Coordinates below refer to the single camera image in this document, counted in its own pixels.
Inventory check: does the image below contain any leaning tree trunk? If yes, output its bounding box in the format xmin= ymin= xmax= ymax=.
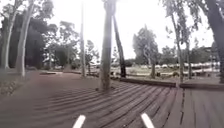
xmin=112 ymin=13 xmax=128 ymax=79

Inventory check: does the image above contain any tall tree trunk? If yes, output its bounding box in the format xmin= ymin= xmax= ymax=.
xmin=98 ymin=0 xmax=118 ymax=92

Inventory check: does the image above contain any slim pale tree trunk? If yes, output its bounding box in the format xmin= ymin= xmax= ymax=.
xmin=79 ymin=0 xmax=87 ymax=78

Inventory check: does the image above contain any brown wooden deck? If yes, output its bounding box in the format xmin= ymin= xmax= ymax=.
xmin=0 ymin=70 xmax=224 ymax=128

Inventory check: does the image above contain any low wooden kerb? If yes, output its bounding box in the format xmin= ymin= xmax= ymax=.
xmin=119 ymin=76 xmax=224 ymax=90

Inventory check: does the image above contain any robot's own part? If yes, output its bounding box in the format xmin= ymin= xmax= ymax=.
xmin=72 ymin=114 xmax=87 ymax=128
xmin=140 ymin=112 xmax=156 ymax=128

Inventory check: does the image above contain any thin tree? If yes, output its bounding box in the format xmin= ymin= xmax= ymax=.
xmin=159 ymin=0 xmax=203 ymax=84

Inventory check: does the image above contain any row of parked vehicles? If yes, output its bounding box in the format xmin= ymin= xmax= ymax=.
xmin=139 ymin=61 xmax=222 ymax=70

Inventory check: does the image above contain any dark tree trunk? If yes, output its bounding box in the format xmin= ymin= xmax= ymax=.
xmin=196 ymin=0 xmax=224 ymax=84

